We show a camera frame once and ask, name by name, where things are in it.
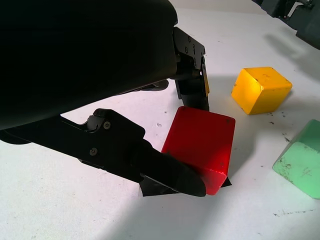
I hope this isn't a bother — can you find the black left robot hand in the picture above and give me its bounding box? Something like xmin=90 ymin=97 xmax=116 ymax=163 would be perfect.
xmin=0 ymin=0 xmax=212 ymax=198

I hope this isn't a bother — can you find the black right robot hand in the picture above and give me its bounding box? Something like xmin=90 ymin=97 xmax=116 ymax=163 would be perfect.
xmin=259 ymin=0 xmax=320 ymax=49

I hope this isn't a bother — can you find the yellow block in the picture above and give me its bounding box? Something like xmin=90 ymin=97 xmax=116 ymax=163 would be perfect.
xmin=231 ymin=66 xmax=293 ymax=116

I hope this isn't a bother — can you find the red block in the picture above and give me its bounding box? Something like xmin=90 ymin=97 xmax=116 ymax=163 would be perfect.
xmin=161 ymin=105 xmax=237 ymax=196

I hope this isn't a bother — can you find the green block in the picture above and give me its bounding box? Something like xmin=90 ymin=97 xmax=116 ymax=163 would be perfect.
xmin=271 ymin=119 xmax=320 ymax=200

